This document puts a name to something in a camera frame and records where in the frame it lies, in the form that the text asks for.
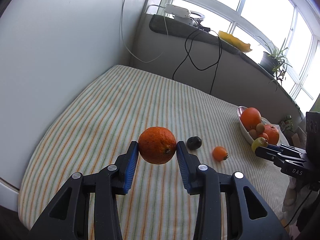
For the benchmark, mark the rough tangerine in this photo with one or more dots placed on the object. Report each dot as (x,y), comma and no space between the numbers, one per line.
(156,143)

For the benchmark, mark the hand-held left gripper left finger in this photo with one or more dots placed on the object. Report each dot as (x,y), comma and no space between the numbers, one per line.
(131,167)

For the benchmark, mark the white window frame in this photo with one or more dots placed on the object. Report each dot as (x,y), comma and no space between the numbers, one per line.
(212,8)

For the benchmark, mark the person's right hand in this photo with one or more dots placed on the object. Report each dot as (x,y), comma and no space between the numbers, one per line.
(293,200)

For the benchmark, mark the medium orange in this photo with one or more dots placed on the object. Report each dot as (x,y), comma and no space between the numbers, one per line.
(272,135)

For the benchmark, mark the brown longan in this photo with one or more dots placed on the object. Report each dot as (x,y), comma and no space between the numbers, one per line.
(260,128)
(252,133)

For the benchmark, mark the potted green plant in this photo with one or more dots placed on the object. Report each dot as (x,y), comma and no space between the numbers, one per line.
(268,62)

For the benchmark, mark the dark brown chestnut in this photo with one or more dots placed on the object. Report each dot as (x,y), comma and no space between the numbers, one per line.
(194,143)

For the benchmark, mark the yellow-green fruit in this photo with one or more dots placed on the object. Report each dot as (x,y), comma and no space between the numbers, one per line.
(257,143)

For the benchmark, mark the yellow dish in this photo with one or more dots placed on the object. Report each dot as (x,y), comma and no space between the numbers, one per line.
(232,40)

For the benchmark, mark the small kumquat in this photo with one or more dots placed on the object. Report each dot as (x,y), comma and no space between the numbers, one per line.
(219,153)

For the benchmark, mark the large orange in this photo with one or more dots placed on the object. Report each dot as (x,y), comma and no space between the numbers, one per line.
(250,118)

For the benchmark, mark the green printed box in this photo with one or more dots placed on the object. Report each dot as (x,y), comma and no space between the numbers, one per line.
(287,125)

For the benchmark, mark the floral white plate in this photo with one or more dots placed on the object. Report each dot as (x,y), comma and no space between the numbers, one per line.
(245,132)

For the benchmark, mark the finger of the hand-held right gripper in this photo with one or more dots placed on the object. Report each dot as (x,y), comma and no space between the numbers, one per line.
(293,152)
(268,155)

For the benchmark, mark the white device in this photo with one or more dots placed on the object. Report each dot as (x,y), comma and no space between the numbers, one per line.
(176,10)

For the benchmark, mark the tangerine with stem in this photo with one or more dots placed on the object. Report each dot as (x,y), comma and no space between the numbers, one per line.
(263,137)

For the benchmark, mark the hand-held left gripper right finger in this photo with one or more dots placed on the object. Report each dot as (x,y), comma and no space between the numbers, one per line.
(183,170)

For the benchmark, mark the striped blanket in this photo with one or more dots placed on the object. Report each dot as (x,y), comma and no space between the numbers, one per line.
(112,105)

